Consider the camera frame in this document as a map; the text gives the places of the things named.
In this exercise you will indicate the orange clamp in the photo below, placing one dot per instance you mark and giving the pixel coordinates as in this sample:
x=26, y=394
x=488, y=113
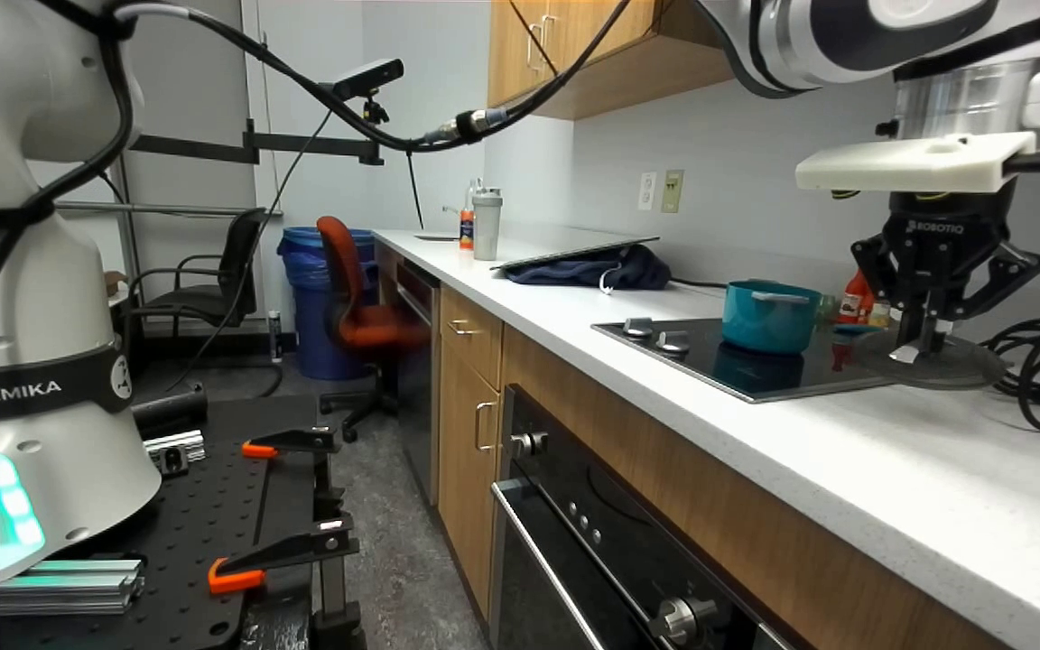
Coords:
x=233, y=576
x=277, y=444

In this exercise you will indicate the orange clamp far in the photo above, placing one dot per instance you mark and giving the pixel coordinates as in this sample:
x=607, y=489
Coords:
x=277, y=444

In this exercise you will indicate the orange office chair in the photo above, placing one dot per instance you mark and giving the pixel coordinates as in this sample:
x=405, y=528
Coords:
x=373, y=333

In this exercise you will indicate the dark blue cloth bag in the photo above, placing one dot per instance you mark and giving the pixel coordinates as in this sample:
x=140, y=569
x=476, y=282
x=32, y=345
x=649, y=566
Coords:
x=602, y=270

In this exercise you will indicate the black camera on stand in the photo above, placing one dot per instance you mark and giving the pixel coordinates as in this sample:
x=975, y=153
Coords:
x=364, y=81

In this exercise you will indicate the wooden lower cabinets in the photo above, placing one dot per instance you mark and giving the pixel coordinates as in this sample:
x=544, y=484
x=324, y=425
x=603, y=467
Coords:
x=808, y=580

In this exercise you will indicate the black office chair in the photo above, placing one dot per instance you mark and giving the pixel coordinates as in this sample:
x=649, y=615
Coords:
x=210, y=286

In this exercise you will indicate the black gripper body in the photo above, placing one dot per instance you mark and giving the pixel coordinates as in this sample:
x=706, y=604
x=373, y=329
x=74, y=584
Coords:
x=948, y=254

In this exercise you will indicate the teal cooking pot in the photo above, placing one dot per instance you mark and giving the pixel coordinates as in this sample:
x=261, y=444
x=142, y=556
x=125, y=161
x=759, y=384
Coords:
x=771, y=315

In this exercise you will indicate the red sauce bottle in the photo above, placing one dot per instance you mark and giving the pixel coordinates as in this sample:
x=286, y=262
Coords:
x=856, y=302

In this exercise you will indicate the orange clamp near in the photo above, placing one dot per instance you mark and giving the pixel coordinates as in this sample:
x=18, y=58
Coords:
x=233, y=576

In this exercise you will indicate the blue trash bin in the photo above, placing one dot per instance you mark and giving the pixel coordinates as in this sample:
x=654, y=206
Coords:
x=310, y=282

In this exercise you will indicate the wall power outlet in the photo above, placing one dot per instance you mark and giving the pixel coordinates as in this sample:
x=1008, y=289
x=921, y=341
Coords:
x=672, y=188

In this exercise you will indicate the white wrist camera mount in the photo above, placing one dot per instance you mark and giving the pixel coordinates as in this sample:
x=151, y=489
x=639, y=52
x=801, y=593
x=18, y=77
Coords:
x=948, y=162

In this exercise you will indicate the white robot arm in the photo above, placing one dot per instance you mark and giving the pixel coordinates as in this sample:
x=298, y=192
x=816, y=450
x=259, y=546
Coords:
x=966, y=73

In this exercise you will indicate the wooden upper cabinet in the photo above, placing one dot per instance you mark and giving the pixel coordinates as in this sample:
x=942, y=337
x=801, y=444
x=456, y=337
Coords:
x=653, y=52

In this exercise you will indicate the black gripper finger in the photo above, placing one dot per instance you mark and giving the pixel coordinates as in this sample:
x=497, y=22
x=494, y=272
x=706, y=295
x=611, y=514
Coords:
x=908, y=337
x=938, y=333

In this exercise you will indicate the black built-in oven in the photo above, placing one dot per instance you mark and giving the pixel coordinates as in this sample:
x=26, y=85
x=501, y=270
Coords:
x=588, y=566

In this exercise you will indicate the black glass cooktop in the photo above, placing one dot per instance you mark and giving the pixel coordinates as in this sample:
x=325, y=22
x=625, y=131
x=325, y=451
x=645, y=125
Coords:
x=833, y=362

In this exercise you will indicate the silver stove knob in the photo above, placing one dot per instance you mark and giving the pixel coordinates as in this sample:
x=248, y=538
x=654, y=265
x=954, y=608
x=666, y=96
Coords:
x=672, y=345
x=636, y=327

